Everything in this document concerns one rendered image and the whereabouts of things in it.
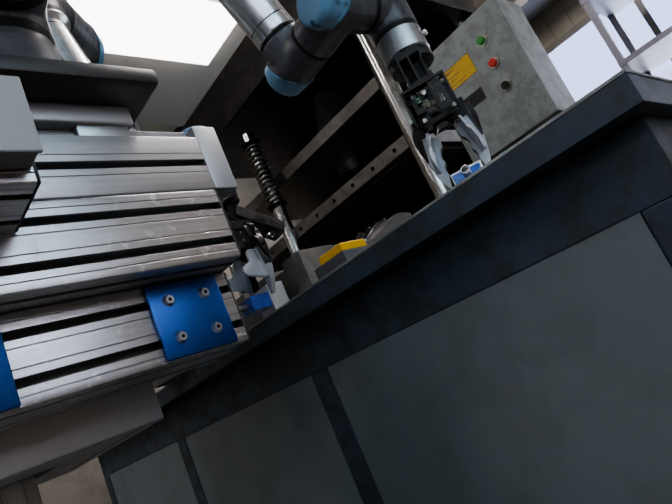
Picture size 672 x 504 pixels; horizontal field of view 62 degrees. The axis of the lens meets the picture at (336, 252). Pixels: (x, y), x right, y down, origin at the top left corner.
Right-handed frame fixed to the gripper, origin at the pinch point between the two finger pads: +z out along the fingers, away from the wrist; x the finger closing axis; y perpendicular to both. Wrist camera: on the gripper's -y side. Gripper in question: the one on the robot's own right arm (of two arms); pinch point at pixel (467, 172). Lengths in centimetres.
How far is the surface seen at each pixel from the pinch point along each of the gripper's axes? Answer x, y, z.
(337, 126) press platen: -35, -105, -66
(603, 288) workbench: 7.7, 15.3, 23.5
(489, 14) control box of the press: 25, -76, -58
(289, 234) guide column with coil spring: -74, -118, -42
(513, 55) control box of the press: 25, -76, -44
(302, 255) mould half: -33.5, -9.5, -3.1
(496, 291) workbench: -3.6, 9.3, 18.5
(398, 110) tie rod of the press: -11, -80, -49
